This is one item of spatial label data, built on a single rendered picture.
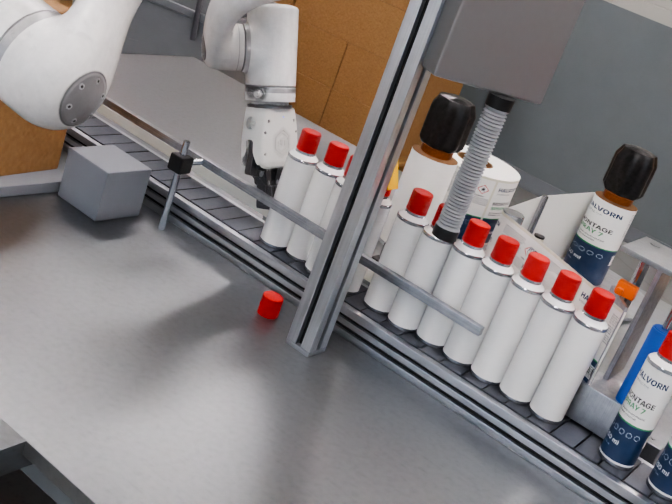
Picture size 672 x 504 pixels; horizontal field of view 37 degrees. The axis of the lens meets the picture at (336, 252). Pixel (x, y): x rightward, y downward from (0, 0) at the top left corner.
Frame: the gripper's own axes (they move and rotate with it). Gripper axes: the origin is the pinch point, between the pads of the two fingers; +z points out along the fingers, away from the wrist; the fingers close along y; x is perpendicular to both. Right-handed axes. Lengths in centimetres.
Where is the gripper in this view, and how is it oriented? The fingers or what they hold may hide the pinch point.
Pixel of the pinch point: (266, 196)
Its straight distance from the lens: 167.8
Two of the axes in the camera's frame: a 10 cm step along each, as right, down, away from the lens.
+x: -8.2, -1.4, 5.5
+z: -0.5, 9.8, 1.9
